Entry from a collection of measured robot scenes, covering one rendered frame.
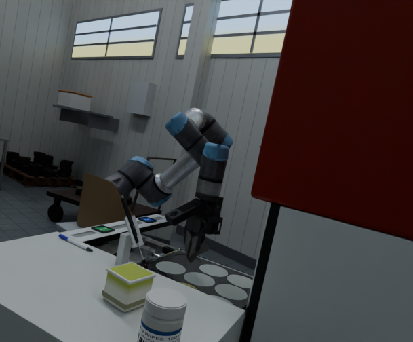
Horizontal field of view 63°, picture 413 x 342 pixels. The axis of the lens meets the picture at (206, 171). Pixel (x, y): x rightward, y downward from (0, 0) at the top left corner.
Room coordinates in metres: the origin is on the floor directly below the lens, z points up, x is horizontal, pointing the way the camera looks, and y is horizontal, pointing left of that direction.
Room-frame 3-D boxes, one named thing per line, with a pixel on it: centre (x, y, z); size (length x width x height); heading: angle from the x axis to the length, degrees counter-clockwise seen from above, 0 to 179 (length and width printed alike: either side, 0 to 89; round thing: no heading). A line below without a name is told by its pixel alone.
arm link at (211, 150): (1.01, -0.02, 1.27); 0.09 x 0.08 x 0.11; 7
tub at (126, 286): (0.68, 0.11, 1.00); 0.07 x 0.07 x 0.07; 56
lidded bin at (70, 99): (6.03, 2.54, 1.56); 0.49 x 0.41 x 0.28; 50
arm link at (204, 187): (1.01, -0.02, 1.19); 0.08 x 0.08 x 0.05
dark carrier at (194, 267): (1.03, -0.05, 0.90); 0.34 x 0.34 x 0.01; 65
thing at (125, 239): (0.86, 0.15, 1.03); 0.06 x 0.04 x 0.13; 65
